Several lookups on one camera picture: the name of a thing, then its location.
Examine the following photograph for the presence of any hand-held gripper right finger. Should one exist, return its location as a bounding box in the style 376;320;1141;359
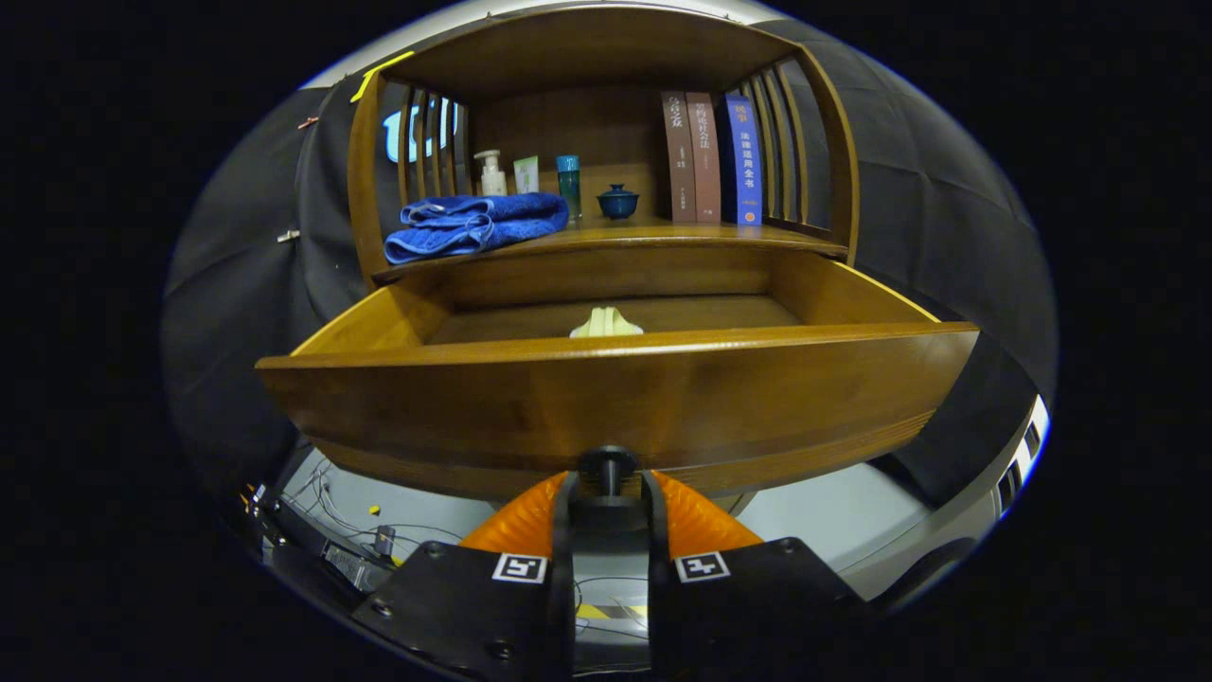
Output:
647;470;867;682

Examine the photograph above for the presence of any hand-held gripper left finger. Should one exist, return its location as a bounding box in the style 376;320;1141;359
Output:
352;471;579;682

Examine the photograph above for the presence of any wooden drawer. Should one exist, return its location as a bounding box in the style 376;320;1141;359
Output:
256;248;981;503

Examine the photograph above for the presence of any green handled scrub brush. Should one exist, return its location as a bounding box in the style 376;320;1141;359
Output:
569;306;645;339

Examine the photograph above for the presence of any wooden countertop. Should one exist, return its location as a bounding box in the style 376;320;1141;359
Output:
374;213;848;285

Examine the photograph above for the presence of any wooden cabinet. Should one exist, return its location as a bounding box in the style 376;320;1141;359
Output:
346;5;861;290

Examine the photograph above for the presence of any folded blue towel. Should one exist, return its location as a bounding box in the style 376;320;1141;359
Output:
383;192;571;266

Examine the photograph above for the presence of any blue lidded teacup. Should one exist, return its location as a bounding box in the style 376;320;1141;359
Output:
596;183;640;222

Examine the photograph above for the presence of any teal bottle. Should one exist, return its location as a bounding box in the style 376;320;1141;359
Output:
556;154;583;224

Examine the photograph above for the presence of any white pump bottle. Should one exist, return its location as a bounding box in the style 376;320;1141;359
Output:
473;149;508;197

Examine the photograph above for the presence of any dark brown book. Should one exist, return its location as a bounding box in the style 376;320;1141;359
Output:
661;91;698;224

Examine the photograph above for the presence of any reddish brown book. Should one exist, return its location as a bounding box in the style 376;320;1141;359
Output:
686;92;722;224

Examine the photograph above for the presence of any blue book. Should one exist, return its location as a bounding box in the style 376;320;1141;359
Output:
722;93;764;226

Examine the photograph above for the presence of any tangle of thin cables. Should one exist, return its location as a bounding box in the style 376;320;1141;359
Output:
284;459;465;569

